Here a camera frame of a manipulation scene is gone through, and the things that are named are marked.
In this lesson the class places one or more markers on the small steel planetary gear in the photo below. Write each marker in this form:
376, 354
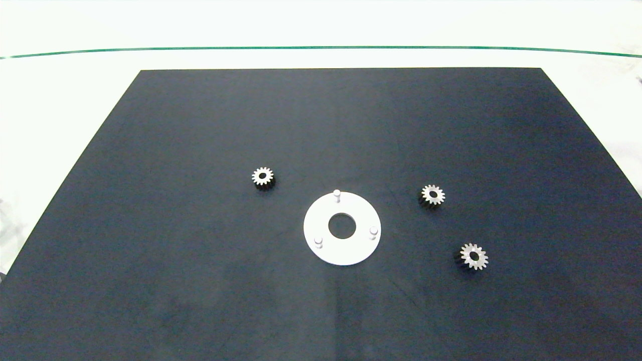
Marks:
438, 196
268, 178
480, 258

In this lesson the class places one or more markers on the round white pin plate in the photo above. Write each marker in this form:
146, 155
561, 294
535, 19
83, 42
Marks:
346, 250

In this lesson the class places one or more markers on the black table mat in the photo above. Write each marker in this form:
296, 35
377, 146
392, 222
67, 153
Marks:
200, 125

